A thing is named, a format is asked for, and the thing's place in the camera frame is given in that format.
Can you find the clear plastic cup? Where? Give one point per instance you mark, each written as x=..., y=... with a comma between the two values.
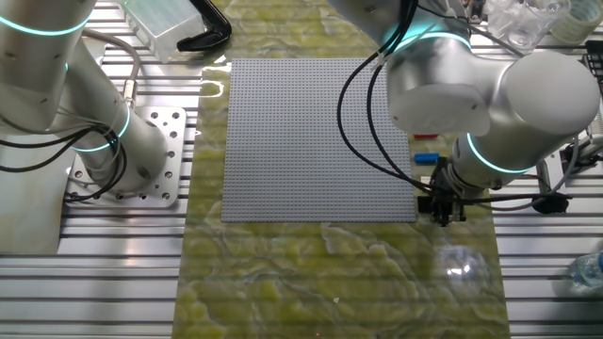
x=523, y=23

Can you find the clear tape roll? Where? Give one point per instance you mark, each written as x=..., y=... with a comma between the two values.
x=579, y=21

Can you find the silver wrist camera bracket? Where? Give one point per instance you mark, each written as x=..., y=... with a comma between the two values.
x=544, y=176

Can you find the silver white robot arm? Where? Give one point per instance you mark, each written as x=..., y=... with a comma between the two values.
x=546, y=99

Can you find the clear water bottle blue cap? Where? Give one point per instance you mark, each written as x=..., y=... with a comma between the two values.
x=589, y=270

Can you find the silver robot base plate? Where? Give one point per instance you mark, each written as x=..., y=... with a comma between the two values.
x=179, y=141

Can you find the black C-clamp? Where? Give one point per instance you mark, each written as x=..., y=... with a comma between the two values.
x=212, y=33

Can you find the grey depth camera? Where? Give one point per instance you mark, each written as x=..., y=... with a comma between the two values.
x=599, y=124

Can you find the large grey Lego baseplate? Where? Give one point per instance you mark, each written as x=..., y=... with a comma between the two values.
x=282, y=141

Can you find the black Lego plate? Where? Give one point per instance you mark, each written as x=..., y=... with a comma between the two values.
x=424, y=204

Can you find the blue Lego brick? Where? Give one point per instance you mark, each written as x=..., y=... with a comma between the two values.
x=426, y=158

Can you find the black keyboard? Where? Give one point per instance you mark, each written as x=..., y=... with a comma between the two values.
x=594, y=47

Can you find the metal camera mount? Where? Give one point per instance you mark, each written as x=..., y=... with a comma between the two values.
x=584, y=150

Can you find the red Lego brick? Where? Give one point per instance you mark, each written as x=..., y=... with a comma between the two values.
x=424, y=136

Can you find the green marble pattern mat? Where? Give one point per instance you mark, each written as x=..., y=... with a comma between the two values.
x=330, y=282

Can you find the translucent plastic box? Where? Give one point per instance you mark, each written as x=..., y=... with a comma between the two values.
x=160, y=28

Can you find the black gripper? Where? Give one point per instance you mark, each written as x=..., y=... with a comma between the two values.
x=447, y=186

